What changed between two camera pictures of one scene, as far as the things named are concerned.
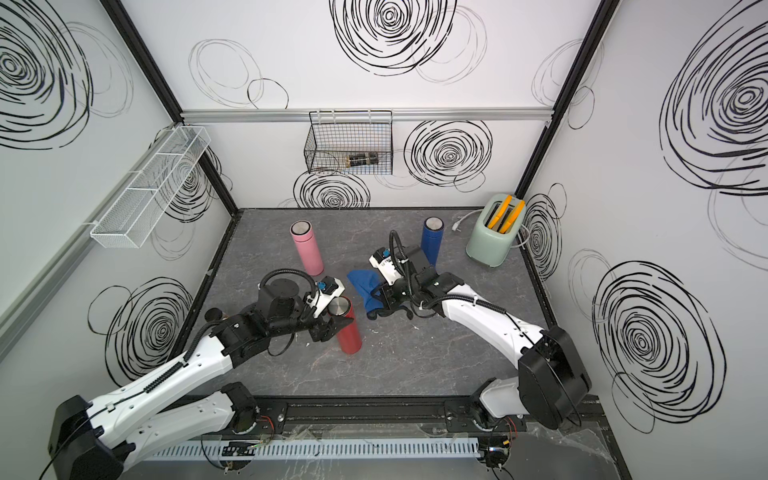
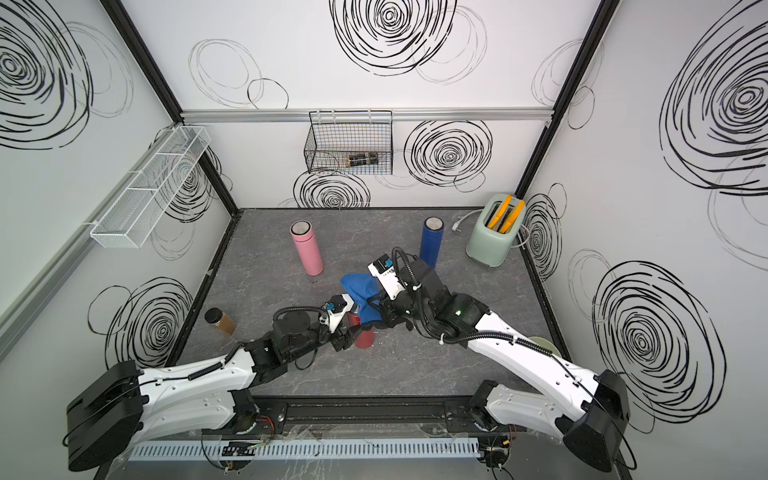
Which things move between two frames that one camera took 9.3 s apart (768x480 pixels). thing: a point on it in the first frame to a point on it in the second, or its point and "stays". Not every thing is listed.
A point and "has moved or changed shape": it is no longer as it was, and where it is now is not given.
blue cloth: [366, 281] has moved or changed shape
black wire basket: [350, 142] stays
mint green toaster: [496, 229] stays
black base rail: [404, 416] stays
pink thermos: [302, 232] stays
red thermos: [349, 336] to [365, 339]
